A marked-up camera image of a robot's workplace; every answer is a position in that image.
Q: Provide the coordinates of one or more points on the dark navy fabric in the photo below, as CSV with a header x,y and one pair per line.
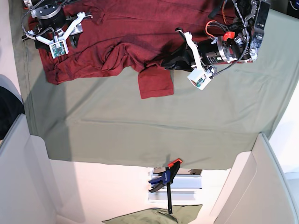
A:
x,y
10,108

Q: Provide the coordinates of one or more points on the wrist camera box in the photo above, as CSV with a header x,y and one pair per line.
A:
x,y
58,49
199,78

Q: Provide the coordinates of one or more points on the green table cloth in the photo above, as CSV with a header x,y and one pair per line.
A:
x,y
104,120

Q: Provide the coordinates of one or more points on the olive green cushion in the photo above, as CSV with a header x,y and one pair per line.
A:
x,y
181,215

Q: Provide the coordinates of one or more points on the blue black bar clamp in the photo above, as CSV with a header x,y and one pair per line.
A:
x,y
165,180

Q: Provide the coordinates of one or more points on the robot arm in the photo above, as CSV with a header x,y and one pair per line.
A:
x,y
46,5
237,42

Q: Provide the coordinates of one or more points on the white chair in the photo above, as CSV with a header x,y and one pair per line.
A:
x,y
256,190
28,192

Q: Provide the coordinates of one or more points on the white chair left side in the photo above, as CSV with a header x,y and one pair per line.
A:
x,y
28,192

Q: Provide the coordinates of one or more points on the red long-sleeve T-shirt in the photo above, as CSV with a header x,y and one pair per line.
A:
x,y
129,33

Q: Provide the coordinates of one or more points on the white chair right side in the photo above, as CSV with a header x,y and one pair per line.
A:
x,y
256,190

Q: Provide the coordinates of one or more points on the aluminium frame rails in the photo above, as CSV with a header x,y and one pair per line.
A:
x,y
184,189

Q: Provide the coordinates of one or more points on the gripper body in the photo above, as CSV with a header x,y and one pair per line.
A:
x,y
54,26
211,52

